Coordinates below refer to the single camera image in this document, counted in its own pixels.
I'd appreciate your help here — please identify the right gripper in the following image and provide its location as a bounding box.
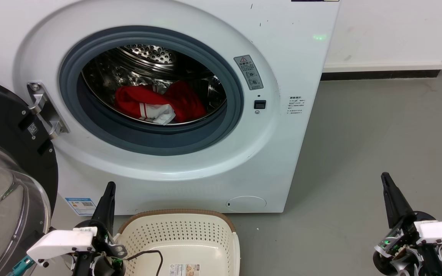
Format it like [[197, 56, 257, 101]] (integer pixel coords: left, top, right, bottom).
[[374, 172, 437, 266]]

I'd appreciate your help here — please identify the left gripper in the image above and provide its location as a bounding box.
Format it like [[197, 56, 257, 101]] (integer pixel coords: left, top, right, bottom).
[[71, 182, 128, 269]]

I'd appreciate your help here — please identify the red and white garment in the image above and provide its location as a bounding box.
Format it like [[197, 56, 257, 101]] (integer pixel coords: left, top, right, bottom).
[[114, 80, 207, 125]]

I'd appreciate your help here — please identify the cream perforated laundry basket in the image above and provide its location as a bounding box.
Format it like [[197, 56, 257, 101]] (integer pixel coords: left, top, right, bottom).
[[114, 209, 241, 276]]

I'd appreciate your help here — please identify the silver metal door hinge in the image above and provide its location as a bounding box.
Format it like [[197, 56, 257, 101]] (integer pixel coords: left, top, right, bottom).
[[27, 82, 70, 139]]

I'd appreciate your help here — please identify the steel washing machine drum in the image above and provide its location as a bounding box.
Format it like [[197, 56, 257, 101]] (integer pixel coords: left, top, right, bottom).
[[81, 44, 227, 126]]

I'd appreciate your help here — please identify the blue energy label sticker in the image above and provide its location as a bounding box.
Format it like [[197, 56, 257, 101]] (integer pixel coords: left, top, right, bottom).
[[65, 197, 97, 216]]

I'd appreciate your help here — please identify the grey rubber door gasket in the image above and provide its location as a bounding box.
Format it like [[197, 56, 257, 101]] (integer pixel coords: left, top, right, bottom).
[[59, 25, 244, 156]]

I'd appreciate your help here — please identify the white front-loading washing machine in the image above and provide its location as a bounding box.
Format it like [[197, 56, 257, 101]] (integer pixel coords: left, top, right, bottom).
[[0, 0, 341, 215]]

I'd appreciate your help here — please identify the white and black baseboard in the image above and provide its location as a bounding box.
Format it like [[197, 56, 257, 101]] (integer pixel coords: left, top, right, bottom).
[[321, 59, 442, 81]]

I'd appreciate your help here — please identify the white text label sticker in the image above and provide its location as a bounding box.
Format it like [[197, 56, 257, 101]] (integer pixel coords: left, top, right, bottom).
[[287, 96, 306, 115]]

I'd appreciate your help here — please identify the round white filter cover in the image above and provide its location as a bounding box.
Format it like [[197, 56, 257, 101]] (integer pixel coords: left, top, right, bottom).
[[226, 196, 267, 212]]

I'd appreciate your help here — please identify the grey warning sticker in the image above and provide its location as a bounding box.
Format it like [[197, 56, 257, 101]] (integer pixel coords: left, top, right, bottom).
[[234, 55, 264, 91]]

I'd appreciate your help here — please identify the thin black cable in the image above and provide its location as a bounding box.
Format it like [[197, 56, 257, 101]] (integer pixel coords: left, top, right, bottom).
[[124, 250, 164, 276]]

